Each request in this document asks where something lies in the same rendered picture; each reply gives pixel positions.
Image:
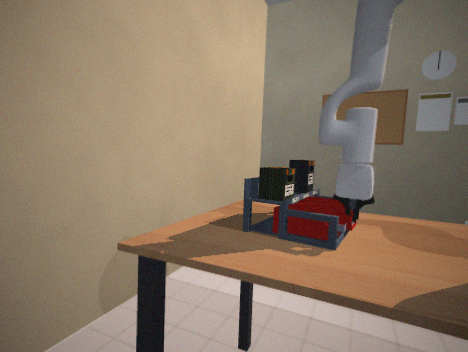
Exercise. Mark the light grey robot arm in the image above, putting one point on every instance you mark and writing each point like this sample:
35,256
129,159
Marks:
356,134

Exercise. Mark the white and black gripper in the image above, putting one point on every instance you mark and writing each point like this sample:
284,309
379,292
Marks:
354,181

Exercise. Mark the olive green tool case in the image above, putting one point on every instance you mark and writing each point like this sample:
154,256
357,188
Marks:
276,184

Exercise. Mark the dark grey tool case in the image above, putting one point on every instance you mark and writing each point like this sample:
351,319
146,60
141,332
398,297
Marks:
304,175

